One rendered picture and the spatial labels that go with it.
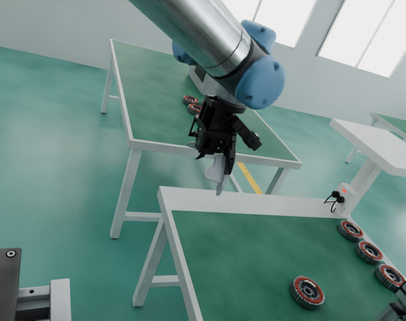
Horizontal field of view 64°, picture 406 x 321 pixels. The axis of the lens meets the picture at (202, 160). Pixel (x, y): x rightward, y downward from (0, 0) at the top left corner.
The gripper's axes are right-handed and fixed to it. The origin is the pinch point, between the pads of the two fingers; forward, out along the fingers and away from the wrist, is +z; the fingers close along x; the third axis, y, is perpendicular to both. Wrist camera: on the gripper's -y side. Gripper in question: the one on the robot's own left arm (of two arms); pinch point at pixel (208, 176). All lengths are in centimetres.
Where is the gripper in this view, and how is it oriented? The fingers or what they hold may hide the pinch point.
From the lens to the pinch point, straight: 78.1
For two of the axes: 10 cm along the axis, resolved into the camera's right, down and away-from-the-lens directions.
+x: 3.4, 5.7, -7.4
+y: -8.8, -0.7, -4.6
